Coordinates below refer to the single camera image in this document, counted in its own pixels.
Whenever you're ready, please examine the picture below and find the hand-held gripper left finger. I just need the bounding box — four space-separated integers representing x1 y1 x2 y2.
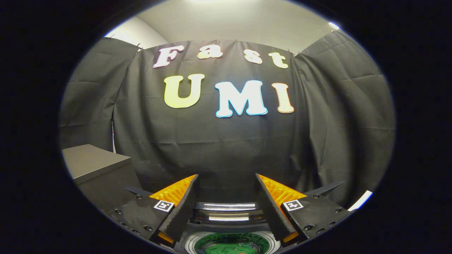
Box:
108 174 200 247

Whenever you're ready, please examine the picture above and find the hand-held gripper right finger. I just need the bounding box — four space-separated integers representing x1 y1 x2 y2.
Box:
255 174 350 244

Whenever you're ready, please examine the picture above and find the dark grey washing machine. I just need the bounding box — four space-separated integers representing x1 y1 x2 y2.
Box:
183 231 283 254

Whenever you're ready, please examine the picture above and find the dark washing machine lid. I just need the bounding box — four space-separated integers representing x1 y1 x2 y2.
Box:
125 181 345 254

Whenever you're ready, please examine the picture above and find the green polo shirt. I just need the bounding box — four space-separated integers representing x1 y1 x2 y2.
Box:
195 233 271 254

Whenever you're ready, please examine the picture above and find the black backdrop cloth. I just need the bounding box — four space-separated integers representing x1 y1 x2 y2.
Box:
58 29 396 209

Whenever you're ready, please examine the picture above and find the white floor sheet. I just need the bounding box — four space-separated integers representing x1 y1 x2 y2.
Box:
347 190 373 212

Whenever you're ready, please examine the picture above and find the dark grey cabinet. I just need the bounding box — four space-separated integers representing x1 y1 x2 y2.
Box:
61 144 142 213

